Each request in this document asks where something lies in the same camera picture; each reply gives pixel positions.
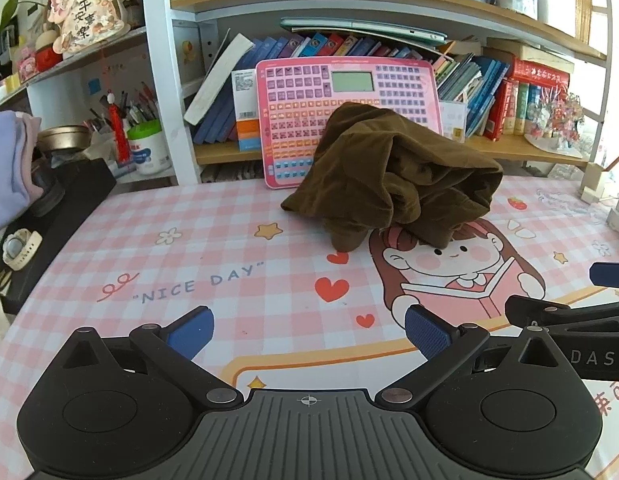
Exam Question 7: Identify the purple folded clothes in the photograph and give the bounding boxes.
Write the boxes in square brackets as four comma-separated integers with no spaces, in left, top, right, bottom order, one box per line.
[0,110,42,231]

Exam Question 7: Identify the white charger blocks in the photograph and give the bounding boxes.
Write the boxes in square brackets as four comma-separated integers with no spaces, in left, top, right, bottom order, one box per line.
[579,185,619,233]

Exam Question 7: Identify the red thick book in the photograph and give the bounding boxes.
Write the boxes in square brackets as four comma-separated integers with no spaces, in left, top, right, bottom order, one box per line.
[509,57,571,92]

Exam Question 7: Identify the bundle of pens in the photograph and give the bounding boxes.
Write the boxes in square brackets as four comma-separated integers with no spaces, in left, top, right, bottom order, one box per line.
[86,85,160,131]

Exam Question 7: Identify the pink toy learning keyboard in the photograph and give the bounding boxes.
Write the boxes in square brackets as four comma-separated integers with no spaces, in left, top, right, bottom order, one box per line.
[254,57,443,190]

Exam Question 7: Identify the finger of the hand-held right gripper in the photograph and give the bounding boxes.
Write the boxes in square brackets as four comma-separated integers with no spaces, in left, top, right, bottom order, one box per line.
[505,295,619,333]
[589,262,619,289]

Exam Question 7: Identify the small white card box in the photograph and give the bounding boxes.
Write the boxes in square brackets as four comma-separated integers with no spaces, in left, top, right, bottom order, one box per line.
[439,100,467,143]

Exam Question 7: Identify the pink checkered cartoon desk mat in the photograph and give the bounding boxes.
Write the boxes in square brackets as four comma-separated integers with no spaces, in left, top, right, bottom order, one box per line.
[0,175,619,480]

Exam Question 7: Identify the wooden pencil holder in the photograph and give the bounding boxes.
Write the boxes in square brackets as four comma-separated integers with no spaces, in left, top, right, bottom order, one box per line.
[582,152,619,196]

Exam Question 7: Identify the white jar pen holder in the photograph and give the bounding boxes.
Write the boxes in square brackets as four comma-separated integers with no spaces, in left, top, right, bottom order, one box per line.
[126,120,172,176]

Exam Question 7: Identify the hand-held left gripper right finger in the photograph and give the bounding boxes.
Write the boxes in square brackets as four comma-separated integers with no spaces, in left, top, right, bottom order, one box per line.
[375,305,565,409]

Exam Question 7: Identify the white wooden bookshelf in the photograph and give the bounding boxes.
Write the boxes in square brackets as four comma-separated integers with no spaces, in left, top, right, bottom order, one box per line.
[0,0,619,186]

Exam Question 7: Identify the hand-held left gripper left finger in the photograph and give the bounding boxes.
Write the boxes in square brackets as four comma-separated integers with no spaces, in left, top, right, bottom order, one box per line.
[59,306,244,409]

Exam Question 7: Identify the brown pants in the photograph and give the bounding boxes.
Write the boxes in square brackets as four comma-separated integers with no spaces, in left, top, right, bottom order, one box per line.
[280,101,504,252]

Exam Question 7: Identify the white orange box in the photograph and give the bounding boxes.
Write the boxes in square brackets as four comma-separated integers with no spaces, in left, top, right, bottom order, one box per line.
[232,69,262,151]

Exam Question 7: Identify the bronze bowl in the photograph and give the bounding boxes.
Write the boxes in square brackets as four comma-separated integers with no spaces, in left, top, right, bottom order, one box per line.
[36,125,92,153]

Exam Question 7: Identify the thick white book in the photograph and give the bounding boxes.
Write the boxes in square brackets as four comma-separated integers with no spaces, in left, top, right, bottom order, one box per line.
[184,34,255,126]

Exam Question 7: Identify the row of upright books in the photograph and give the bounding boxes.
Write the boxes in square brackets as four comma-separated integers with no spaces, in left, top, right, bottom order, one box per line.
[192,32,573,143]

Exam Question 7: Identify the black box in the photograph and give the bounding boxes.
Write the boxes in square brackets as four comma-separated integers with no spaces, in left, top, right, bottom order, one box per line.
[0,157,117,316]

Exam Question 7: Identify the crystal flower ornament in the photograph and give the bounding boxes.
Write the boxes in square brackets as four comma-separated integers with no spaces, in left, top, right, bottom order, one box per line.
[524,85,587,153]

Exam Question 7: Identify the white wristwatch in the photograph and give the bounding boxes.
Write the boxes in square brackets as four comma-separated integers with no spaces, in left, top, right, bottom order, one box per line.
[2,228,42,268]

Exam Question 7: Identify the red tassel ornament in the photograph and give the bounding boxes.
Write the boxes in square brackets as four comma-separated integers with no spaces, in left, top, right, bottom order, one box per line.
[106,91,131,163]

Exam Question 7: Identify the cartoon plaque decoration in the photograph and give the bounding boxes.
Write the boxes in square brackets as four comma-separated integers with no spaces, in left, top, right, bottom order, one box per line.
[46,0,132,53]

